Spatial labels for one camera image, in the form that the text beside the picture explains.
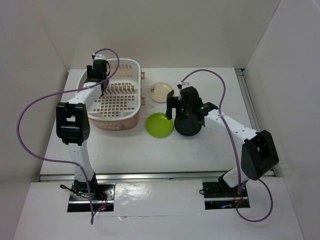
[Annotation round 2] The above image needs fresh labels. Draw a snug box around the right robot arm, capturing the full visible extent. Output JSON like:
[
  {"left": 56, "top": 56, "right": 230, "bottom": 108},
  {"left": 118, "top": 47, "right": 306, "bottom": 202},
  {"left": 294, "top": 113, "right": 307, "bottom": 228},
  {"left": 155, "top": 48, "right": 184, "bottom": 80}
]
[{"left": 165, "top": 86, "right": 279, "bottom": 196}]

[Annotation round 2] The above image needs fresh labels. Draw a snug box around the cream floral plate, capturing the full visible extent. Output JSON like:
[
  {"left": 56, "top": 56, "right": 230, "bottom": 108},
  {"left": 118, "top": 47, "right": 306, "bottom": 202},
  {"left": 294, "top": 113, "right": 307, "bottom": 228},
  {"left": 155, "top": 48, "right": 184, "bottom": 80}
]
[{"left": 149, "top": 82, "right": 174, "bottom": 104}]

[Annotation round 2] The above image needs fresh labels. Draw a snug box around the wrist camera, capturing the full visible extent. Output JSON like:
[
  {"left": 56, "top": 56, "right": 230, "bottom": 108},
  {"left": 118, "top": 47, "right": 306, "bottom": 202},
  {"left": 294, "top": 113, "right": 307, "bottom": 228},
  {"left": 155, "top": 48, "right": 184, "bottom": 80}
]
[
  {"left": 177, "top": 82, "right": 190, "bottom": 90},
  {"left": 91, "top": 53, "right": 106, "bottom": 60}
]

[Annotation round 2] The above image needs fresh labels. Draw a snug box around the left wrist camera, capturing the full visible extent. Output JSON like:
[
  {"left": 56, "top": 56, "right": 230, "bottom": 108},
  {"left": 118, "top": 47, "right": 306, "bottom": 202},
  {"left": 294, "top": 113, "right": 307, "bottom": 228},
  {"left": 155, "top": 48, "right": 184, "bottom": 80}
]
[{"left": 91, "top": 53, "right": 106, "bottom": 60}]

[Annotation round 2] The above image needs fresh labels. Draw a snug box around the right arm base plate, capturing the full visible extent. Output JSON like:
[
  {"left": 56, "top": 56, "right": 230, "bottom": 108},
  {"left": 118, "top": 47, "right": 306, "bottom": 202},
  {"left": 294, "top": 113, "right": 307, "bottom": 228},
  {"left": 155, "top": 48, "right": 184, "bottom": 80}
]
[{"left": 199, "top": 182, "right": 250, "bottom": 210}]

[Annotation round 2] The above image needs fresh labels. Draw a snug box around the black plate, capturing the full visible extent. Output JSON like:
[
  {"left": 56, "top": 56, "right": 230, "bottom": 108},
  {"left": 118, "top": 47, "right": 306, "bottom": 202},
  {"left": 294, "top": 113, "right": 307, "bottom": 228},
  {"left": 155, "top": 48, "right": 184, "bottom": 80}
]
[{"left": 174, "top": 117, "right": 202, "bottom": 137}]

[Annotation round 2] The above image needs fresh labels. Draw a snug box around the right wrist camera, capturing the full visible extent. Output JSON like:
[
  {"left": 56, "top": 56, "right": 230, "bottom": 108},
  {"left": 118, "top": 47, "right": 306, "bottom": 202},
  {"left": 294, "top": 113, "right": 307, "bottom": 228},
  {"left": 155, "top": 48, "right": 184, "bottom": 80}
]
[{"left": 177, "top": 82, "right": 190, "bottom": 90}]

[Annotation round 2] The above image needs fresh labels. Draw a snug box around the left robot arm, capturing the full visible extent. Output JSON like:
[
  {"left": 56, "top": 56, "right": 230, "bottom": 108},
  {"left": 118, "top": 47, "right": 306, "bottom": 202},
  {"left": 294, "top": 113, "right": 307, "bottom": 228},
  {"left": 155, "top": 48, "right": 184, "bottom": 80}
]
[{"left": 56, "top": 55, "right": 111, "bottom": 200}]

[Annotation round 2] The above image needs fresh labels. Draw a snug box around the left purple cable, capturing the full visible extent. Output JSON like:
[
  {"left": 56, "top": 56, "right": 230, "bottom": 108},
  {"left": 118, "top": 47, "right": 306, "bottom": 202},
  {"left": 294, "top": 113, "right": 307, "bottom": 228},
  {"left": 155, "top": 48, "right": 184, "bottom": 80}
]
[{"left": 16, "top": 48, "right": 121, "bottom": 225}]

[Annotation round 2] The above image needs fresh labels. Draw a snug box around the green plastic plate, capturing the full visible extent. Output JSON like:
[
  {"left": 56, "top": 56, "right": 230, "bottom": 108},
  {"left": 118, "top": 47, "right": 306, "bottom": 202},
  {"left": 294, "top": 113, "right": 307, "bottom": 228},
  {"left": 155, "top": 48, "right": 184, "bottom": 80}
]
[{"left": 145, "top": 112, "right": 174, "bottom": 138}]

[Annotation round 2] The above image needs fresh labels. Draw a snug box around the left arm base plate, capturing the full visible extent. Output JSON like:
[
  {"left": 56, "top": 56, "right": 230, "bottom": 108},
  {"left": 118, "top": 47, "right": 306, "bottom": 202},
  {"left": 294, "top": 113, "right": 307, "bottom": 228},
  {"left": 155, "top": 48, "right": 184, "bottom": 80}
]
[{"left": 59, "top": 183, "right": 116, "bottom": 213}]

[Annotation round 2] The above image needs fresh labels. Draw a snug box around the white slotted dish rack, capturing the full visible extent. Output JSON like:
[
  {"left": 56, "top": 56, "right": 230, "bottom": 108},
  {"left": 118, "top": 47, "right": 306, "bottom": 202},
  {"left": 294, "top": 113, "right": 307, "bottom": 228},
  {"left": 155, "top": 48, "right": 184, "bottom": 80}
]
[{"left": 75, "top": 58, "right": 143, "bottom": 125}]

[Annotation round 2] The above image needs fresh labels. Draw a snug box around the right side aluminium rail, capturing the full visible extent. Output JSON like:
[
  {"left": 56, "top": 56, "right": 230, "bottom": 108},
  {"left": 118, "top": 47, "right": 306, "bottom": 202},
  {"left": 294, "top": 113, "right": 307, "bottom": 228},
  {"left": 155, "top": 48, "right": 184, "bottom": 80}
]
[{"left": 234, "top": 68, "right": 261, "bottom": 131}]

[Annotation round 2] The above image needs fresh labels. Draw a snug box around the aluminium table rail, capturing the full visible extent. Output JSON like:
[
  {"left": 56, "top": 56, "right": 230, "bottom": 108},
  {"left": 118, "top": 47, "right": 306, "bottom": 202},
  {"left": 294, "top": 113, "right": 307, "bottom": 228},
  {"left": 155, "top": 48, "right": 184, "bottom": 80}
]
[{"left": 39, "top": 171, "right": 224, "bottom": 182}]

